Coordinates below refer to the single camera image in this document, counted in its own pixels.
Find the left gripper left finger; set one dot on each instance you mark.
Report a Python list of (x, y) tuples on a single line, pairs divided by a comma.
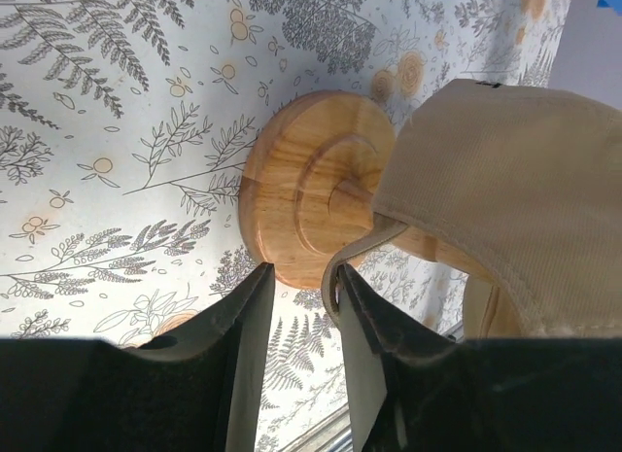
[(194, 388)]

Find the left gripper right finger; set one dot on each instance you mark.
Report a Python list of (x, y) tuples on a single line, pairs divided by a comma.
[(412, 389)]

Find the wooden hat stand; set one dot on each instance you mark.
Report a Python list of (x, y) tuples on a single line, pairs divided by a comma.
[(329, 180)]

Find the beige baseball cap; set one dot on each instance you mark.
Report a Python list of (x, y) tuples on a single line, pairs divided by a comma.
[(525, 181)]

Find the floral table mat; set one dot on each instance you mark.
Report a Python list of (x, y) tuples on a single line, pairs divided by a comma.
[(125, 129)]

